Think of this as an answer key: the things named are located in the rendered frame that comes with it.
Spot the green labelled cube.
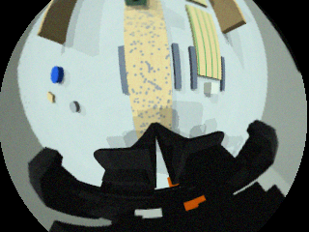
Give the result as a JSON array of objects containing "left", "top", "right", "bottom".
[{"left": 125, "top": 0, "right": 147, "bottom": 7}]

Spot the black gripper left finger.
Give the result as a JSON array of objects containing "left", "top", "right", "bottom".
[{"left": 93, "top": 123, "right": 157, "bottom": 189}]

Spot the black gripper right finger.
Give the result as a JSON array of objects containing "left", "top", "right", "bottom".
[{"left": 154, "top": 123, "right": 225, "bottom": 185}]

